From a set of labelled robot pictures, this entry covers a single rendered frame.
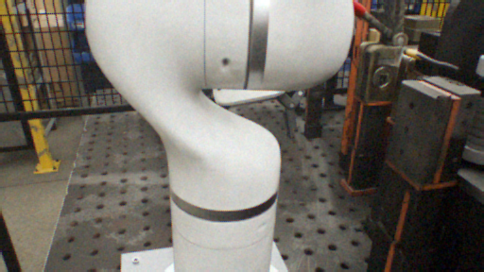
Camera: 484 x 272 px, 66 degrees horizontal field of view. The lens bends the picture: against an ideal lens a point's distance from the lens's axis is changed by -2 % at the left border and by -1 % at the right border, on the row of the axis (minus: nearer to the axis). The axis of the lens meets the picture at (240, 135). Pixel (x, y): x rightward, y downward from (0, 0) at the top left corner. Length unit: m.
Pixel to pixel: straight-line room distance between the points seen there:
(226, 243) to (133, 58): 0.20
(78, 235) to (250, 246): 0.51
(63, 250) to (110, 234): 0.09
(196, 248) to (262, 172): 0.11
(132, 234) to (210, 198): 0.47
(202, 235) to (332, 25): 0.23
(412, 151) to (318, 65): 0.21
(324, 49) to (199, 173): 0.15
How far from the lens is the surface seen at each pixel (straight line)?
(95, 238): 0.85
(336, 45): 0.32
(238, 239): 0.39
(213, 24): 0.30
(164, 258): 0.61
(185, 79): 0.32
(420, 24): 1.18
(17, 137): 2.63
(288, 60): 0.31
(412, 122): 0.48
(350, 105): 0.96
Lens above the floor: 1.21
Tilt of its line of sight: 26 degrees down
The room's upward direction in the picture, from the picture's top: straight up
